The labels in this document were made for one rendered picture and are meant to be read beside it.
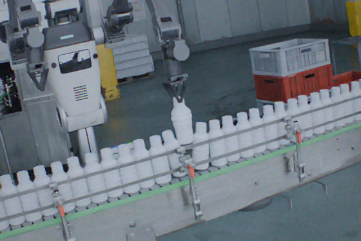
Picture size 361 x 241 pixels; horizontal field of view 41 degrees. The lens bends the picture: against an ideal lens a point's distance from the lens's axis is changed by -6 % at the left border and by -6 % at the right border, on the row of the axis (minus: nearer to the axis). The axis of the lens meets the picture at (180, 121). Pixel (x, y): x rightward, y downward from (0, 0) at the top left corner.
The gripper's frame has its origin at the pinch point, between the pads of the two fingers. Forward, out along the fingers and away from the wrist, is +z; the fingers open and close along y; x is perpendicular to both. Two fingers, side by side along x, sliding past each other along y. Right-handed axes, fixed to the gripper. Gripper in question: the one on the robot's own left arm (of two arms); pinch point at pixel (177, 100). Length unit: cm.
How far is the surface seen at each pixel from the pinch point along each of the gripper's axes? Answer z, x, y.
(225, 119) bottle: 10.6, -16.4, -1.8
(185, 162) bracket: 18.4, 5.8, -12.3
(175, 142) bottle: 13.7, 4.6, -3.0
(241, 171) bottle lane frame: 29.7, -17.8, -6.5
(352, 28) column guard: 75, -748, 704
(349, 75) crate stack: 62, -285, 225
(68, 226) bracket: 31, 48, -7
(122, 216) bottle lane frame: 32.8, 28.8, -6.6
